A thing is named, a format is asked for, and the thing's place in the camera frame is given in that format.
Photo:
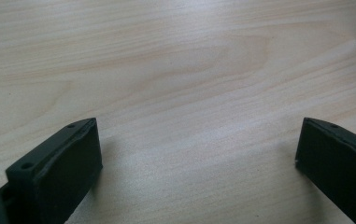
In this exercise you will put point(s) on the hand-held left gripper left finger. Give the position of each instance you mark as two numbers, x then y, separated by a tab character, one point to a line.
57	174

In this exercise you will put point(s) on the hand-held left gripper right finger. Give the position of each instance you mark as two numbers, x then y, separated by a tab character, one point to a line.
337	168

